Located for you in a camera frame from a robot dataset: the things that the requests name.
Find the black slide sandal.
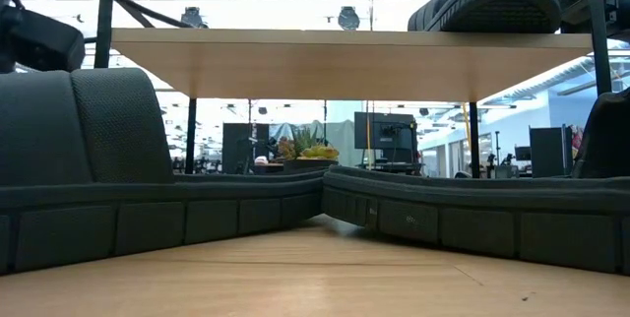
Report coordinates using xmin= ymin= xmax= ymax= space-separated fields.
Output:
xmin=407 ymin=0 xmax=563 ymax=34
xmin=321 ymin=86 xmax=630 ymax=277
xmin=0 ymin=67 xmax=327 ymax=277

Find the round black ceiling fixture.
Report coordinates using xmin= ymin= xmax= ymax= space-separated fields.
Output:
xmin=180 ymin=6 xmax=209 ymax=30
xmin=337 ymin=5 xmax=362 ymax=32

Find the dark grey cabinet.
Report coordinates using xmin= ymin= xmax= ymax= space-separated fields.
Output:
xmin=528 ymin=125 xmax=575 ymax=178

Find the black upright panel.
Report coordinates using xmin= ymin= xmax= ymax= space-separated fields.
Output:
xmin=221 ymin=122 xmax=271 ymax=176

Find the black monitor back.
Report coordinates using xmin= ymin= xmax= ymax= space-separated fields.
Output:
xmin=353 ymin=110 xmax=420 ymax=166

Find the potted green succulent plant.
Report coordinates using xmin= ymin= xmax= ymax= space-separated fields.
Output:
xmin=277 ymin=126 xmax=342 ymax=176

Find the wooden shelf with black frame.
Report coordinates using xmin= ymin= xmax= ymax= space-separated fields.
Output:
xmin=94 ymin=0 xmax=613 ymax=180

